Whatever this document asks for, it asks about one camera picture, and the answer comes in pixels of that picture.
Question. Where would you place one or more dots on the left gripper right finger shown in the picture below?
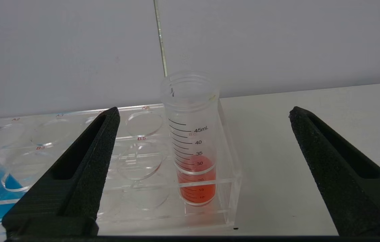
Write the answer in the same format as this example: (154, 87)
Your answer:
(351, 181)

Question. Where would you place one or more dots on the orange pigment test tube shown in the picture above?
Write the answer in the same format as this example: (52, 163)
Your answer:
(195, 141)

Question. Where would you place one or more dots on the clear acrylic test tube rack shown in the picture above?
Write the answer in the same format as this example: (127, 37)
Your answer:
(142, 158)

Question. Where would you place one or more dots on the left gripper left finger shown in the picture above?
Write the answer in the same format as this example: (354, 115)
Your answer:
(75, 181)

